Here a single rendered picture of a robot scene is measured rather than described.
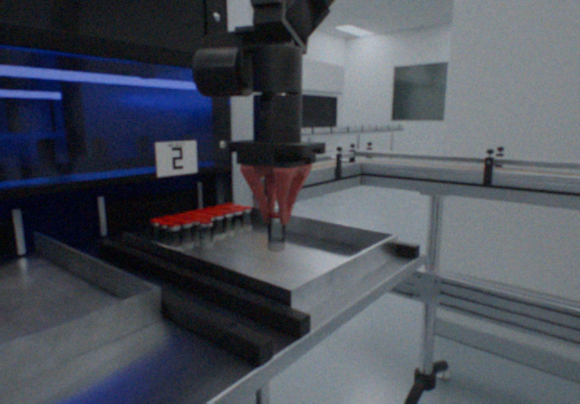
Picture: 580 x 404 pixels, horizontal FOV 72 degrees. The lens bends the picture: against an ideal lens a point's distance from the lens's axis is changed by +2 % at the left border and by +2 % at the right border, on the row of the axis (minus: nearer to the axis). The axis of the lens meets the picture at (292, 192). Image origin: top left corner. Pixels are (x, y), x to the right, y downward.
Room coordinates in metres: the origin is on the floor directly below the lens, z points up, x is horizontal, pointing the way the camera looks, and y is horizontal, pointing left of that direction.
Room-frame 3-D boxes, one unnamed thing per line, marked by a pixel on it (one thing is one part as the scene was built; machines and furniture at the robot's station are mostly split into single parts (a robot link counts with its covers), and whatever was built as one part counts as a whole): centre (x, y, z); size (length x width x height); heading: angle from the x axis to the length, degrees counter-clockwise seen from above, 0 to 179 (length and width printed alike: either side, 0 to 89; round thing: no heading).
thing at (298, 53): (0.47, 0.02, 1.14); 0.07 x 0.06 x 0.07; 67
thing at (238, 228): (0.66, 0.14, 0.90); 0.18 x 0.02 x 0.05; 141
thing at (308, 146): (0.47, 0.02, 1.08); 0.10 x 0.07 x 0.07; 64
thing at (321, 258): (0.59, 0.05, 0.90); 0.34 x 0.26 x 0.04; 51
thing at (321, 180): (1.24, 0.00, 0.92); 0.69 x 0.16 x 0.16; 141
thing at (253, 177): (0.47, 0.02, 1.01); 0.07 x 0.07 x 0.09; 64
